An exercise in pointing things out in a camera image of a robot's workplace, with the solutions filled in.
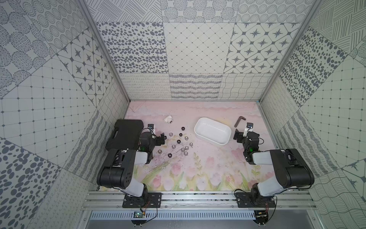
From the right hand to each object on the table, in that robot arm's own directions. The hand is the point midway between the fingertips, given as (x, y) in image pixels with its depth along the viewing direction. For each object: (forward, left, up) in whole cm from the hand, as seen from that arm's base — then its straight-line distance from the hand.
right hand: (243, 131), depth 95 cm
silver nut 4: (-7, +36, -6) cm, 37 cm away
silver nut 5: (-10, +39, -5) cm, 40 cm away
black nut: (+6, +42, -6) cm, 43 cm away
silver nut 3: (-10, +47, -5) cm, 49 cm away
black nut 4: (-15, +50, -5) cm, 52 cm away
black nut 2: (+1, +43, -6) cm, 44 cm away
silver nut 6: (-11, +41, -6) cm, 43 cm away
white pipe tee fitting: (+12, +53, -2) cm, 54 cm away
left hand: (-1, +60, +1) cm, 60 cm away
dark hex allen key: (+15, -1, -6) cm, 16 cm away
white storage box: (+4, +20, -5) cm, 21 cm away
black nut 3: (-5, +44, -5) cm, 45 cm away
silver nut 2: (-2, +39, -5) cm, 40 cm away
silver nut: (+1, +50, -5) cm, 51 cm away
